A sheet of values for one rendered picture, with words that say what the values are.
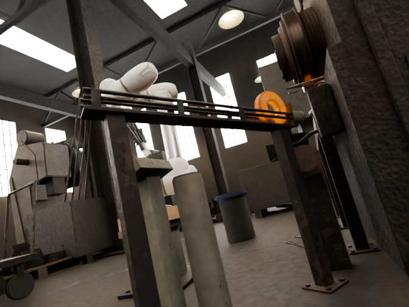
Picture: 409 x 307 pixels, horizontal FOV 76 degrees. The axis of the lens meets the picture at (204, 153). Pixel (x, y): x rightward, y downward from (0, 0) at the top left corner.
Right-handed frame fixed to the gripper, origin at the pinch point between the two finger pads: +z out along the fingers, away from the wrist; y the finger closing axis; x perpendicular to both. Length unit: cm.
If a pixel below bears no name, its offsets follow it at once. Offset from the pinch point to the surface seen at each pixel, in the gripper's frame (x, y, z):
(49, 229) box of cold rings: 258, 149, -79
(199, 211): -10.7, -7.7, 37.4
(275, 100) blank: -57, 13, 15
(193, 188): -13.7, -7.8, 29.3
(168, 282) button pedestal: 12, -11, 52
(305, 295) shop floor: -23, 6, 82
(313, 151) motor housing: -56, 17, 41
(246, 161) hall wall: 145, 1060, -165
